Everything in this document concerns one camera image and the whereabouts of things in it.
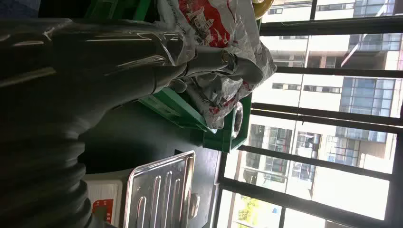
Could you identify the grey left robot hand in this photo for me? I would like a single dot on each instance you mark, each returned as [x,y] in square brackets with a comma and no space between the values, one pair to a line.
[94,63]

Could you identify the large grey red-print package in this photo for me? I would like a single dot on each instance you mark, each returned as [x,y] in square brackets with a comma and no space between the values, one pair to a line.
[242,37]

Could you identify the dark green table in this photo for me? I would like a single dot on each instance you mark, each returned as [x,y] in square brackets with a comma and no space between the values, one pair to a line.
[141,138]

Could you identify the white electronic scale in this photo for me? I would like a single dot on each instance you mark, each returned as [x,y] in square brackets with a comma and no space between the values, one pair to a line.
[104,198]

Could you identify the steel scale tray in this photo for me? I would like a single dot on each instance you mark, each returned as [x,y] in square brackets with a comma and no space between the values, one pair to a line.
[157,195]

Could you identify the green crate holding packages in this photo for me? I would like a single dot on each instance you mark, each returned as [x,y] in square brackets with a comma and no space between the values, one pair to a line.
[220,138]

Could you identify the black window frame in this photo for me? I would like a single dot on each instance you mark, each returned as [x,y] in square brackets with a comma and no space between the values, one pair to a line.
[314,26]

